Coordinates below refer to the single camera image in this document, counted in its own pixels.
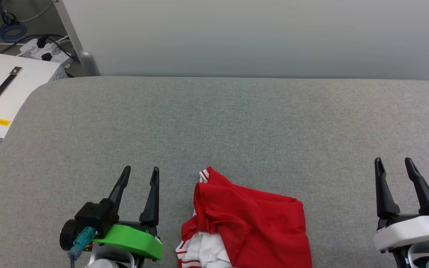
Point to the grey metal partition leg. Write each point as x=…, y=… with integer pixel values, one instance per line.
x=84, y=59

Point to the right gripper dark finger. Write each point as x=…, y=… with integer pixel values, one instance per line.
x=385, y=197
x=423, y=195

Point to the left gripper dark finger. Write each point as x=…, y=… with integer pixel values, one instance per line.
x=120, y=191
x=152, y=204

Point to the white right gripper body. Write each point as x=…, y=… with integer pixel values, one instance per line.
x=408, y=230

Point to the red and white garment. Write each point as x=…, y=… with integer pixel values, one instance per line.
x=259, y=223

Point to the white power strip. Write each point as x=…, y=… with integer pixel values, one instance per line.
x=50, y=54

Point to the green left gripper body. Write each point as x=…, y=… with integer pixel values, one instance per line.
x=136, y=240

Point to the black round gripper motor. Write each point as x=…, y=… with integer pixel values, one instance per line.
x=65, y=234

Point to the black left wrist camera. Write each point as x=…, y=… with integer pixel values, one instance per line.
x=95, y=217

